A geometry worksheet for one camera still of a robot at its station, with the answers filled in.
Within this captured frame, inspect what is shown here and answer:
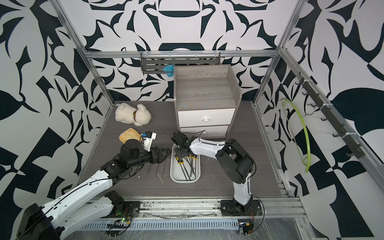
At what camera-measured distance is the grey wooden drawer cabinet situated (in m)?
0.77

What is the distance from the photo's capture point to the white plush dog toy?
1.01m

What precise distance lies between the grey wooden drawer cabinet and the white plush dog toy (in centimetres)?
31
